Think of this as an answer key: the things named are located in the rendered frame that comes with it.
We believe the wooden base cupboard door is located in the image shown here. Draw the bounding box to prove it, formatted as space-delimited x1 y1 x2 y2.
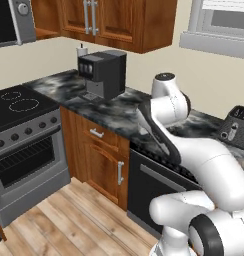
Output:
83 140 124 205

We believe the wooden drawer front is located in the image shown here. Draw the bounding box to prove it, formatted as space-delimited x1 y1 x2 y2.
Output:
81 117 121 152

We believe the black coffee machine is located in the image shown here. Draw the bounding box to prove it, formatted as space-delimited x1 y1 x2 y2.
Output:
77 49 128 103

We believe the white bottle with black cap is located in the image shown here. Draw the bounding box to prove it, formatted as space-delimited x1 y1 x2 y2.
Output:
76 42 89 59

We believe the grey stove with oven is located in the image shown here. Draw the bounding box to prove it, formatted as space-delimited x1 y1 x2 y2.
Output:
0 84 72 229

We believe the black toaster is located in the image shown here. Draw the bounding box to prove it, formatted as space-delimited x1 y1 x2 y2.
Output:
217 105 244 152

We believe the grey microwave oven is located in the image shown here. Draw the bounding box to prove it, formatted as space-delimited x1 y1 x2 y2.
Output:
0 0 38 50

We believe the silver drawer handle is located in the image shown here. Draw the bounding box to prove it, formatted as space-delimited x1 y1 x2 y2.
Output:
89 127 105 139

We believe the silver base cupboard door handle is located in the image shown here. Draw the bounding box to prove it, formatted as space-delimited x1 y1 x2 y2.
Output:
117 160 125 186

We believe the grey dishwasher door handle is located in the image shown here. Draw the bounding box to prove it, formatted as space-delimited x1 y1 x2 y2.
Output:
139 163 197 194

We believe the wooden wall cupboard door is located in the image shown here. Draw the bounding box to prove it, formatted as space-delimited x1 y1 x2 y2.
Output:
93 0 143 54
59 0 96 44

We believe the silver wall cupboard door handle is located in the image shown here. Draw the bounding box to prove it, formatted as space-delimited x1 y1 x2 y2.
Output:
82 0 91 34
90 0 100 37

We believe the white window frame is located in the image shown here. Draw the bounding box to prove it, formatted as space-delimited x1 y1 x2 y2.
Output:
179 0 244 61

